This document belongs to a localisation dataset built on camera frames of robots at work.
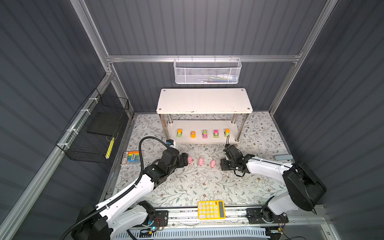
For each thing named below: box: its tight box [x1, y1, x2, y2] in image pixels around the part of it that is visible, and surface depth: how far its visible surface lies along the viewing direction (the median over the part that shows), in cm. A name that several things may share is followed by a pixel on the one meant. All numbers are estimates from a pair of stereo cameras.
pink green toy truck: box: [202, 129, 208, 139], surface depth 99 cm
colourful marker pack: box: [121, 150, 140, 165], surface depth 96 cm
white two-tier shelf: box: [156, 88, 253, 144], surface depth 98 cm
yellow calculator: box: [197, 200, 226, 220], surface depth 77 cm
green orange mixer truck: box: [176, 128, 183, 138], surface depth 100 cm
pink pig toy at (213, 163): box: [210, 160, 217, 168], surface depth 93 cm
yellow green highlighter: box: [105, 136, 115, 159], surface depth 69 cm
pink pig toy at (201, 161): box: [198, 157, 205, 167], surface depth 94 cm
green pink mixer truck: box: [213, 129, 219, 138], surface depth 100 cm
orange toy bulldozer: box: [190, 131, 197, 139], surface depth 101 cm
